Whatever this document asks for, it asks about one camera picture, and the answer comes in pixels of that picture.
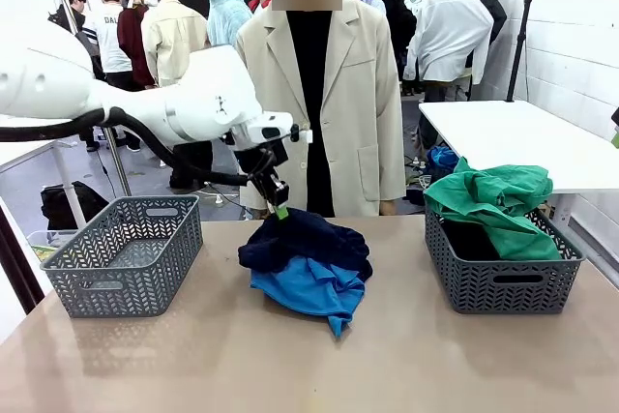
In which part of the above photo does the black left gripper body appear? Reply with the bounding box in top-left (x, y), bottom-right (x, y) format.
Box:
top-left (234, 138), bottom-right (290, 183)

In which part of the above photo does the navy garment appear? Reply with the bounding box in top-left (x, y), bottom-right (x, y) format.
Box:
top-left (237, 207), bottom-right (374, 284)

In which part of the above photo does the bright blue garment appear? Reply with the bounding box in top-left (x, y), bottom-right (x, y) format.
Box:
top-left (250, 256), bottom-right (368, 339)

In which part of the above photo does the green garment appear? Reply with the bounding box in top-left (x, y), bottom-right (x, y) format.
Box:
top-left (423, 156), bottom-right (566, 262)

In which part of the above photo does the black garment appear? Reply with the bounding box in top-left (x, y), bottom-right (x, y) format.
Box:
top-left (442, 218), bottom-right (503, 262)

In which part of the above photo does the small white floor socket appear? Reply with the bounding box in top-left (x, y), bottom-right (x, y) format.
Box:
top-left (205, 183), bottom-right (229, 206)

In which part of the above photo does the white side table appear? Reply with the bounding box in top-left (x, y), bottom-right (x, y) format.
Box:
top-left (418, 100), bottom-right (619, 195)

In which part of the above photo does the person in beige coat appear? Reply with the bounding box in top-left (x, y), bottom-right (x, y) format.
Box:
top-left (235, 0), bottom-right (408, 220)

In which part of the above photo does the black tripod stand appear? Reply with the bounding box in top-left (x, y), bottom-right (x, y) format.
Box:
top-left (505, 0), bottom-right (539, 103)

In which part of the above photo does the metal pole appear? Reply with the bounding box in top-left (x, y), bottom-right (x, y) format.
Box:
top-left (103, 125), bottom-right (133, 197)

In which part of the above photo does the mannequin in cream jacket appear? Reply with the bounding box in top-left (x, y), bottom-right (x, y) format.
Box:
top-left (140, 0), bottom-right (210, 89)

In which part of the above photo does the blue bag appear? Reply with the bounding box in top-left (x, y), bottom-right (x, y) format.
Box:
top-left (427, 145), bottom-right (460, 176)

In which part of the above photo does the mannequin in maroon top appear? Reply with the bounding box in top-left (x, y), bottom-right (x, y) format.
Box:
top-left (117, 0), bottom-right (157, 91)

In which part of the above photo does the grey woven plastic basket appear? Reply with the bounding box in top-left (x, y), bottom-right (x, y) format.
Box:
top-left (424, 199), bottom-right (587, 316)
top-left (40, 194), bottom-right (204, 320)

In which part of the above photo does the mannequin in black jacket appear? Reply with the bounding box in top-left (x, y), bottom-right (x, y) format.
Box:
top-left (461, 0), bottom-right (508, 46)

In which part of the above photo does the person in white jersey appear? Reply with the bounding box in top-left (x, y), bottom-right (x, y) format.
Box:
top-left (91, 0), bottom-right (144, 152)

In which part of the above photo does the black bag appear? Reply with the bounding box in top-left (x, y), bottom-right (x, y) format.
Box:
top-left (41, 180), bottom-right (111, 231)

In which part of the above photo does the mannequin in white shirt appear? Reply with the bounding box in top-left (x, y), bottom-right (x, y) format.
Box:
top-left (402, 0), bottom-right (495, 95)

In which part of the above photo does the clear plastic container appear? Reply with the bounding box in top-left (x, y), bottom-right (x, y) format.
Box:
top-left (26, 228), bottom-right (81, 264)

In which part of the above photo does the person in dark striped jacket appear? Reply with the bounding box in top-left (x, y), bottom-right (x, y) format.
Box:
top-left (46, 0), bottom-right (103, 153)

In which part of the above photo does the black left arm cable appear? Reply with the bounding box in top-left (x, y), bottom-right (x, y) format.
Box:
top-left (0, 106), bottom-right (280, 188)

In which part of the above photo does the black stand post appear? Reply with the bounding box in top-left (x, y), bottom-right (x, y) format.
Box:
top-left (0, 202), bottom-right (45, 315)

